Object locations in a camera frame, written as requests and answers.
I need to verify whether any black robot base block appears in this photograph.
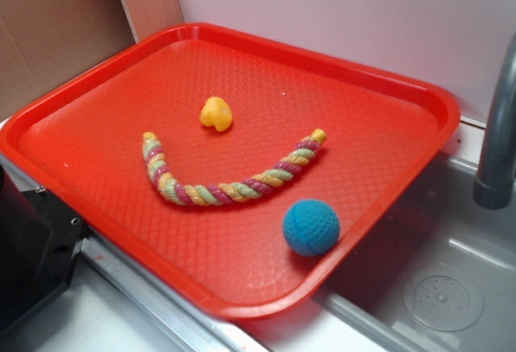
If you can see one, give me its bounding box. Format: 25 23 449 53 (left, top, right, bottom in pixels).
1 169 85 336

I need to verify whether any blue dimpled rubber ball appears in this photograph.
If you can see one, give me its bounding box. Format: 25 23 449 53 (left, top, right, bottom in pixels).
282 199 340 257

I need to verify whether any red plastic tray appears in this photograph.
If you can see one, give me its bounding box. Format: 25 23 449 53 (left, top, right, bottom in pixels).
1 24 460 320

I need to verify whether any yellow rubber duck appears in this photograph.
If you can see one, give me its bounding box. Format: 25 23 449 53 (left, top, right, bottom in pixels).
199 97 233 132

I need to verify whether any grey plastic toy sink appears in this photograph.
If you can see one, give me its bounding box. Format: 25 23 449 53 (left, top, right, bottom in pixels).
1 118 515 351

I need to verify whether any grey toy sink faucet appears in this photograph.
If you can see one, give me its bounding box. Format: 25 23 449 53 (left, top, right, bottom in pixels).
472 39 515 209

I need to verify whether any brown cardboard panel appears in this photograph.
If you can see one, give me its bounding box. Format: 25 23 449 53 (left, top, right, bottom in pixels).
1 0 183 119

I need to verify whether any multicolour twisted rope toy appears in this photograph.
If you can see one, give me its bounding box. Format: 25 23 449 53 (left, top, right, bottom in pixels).
142 129 327 207

